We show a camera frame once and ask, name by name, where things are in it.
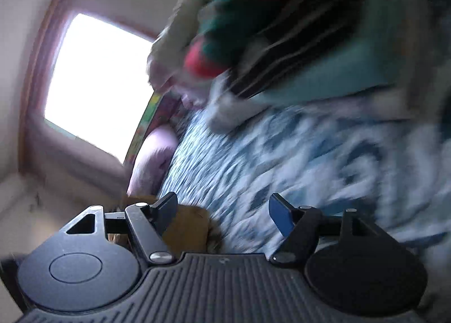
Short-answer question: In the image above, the pink pillow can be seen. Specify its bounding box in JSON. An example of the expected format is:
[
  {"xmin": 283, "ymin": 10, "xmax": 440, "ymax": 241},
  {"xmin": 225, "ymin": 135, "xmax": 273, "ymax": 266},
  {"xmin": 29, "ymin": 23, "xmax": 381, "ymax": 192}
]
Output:
[{"xmin": 127, "ymin": 124, "xmax": 179, "ymax": 197}]

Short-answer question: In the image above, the grey green folded garment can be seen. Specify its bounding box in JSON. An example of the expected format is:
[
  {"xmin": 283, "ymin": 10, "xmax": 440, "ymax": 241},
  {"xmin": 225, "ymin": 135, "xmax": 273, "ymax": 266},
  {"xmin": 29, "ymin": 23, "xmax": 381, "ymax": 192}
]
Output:
[{"xmin": 253, "ymin": 0, "xmax": 410, "ymax": 106}]

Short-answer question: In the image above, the colourful alphabet play mat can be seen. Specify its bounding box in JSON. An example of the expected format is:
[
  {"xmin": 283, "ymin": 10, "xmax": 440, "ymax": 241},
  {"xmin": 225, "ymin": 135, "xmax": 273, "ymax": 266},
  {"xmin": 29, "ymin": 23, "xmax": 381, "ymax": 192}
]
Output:
[{"xmin": 123, "ymin": 92, "xmax": 162, "ymax": 167}]

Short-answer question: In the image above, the window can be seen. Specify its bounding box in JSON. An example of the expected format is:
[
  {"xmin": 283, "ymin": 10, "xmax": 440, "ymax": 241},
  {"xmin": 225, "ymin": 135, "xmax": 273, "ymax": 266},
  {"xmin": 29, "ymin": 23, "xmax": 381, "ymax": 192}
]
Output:
[{"xmin": 44, "ymin": 14, "xmax": 154, "ymax": 161}]

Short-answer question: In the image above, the yellow printed kids garment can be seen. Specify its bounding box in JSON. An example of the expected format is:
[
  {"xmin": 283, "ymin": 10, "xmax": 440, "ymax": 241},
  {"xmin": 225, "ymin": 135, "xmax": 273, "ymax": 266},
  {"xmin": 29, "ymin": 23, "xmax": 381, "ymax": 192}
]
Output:
[{"xmin": 107, "ymin": 195, "xmax": 214, "ymax": 258}]

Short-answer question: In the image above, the blue white patterned bedspread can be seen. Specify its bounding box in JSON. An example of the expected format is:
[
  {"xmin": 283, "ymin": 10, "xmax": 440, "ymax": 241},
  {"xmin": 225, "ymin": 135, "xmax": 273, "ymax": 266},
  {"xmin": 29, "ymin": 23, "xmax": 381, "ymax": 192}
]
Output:
[{"xmin": 161, "ymin": 108, "xmax": 450, "ymax": 261}]

